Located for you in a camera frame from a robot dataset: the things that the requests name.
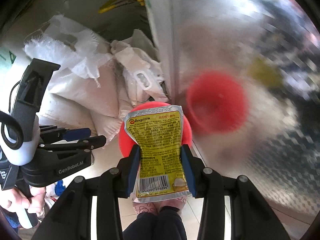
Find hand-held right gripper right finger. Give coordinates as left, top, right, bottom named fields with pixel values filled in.
left=180, top=144, right=285, bottom=240

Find pink slipper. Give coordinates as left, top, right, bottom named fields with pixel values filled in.
left=132, top=196, right=187, bottom=215

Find blue plastic scrap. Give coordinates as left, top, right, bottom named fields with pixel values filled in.
left=54, top=180, right=66, bottom=197

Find person's dark trousers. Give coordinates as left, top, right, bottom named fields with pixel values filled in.
left=124, top=205, right=188, bottom=240

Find red bucket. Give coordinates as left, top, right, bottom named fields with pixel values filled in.
left=119, top=102, right=192, bottom=165

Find person's left hand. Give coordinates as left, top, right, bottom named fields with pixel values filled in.
left=0, top=185, right=48, bottom=218

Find yellow tool on floor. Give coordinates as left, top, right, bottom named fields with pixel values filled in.
left=98, top=0, right=145, bottom=14

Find silver cabinet door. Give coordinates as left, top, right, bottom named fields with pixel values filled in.
left=139, top=0, right=320, bottom=230

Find frayed white woven sack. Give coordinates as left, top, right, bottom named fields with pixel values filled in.
left=24, top=14, right=113, bottom=88

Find yellow yeast packet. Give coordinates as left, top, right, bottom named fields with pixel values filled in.
left=123, top=104, right=192, bottom=204

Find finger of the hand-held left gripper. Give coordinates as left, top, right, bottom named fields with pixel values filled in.
left=37, top=135, right=107, bottom=165
left=37, top=127, right=92, bottom=141

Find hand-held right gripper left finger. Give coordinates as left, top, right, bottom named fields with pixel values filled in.
left=31, top=145, right=141, bottom=240

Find white and green printed bag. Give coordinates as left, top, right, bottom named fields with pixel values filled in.
left=0, top=47, right=28, bottom=115

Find white plastic bag with handle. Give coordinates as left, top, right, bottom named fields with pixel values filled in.
left=110, top=29, right=168, bottom=108

